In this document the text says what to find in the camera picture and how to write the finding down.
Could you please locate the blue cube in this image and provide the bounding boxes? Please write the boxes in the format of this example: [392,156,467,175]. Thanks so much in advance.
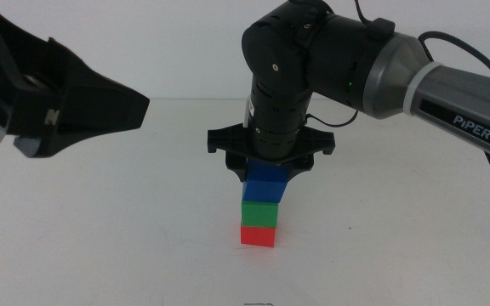
[242,159,289,204]

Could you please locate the green cube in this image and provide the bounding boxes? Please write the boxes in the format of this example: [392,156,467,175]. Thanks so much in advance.
[241,200,279,229]

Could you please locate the red cube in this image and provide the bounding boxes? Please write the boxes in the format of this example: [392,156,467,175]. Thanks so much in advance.
[240,224,276,248]

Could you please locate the thin black right gripper cable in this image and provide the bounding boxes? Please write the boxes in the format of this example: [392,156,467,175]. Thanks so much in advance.
[304,109,360,128]

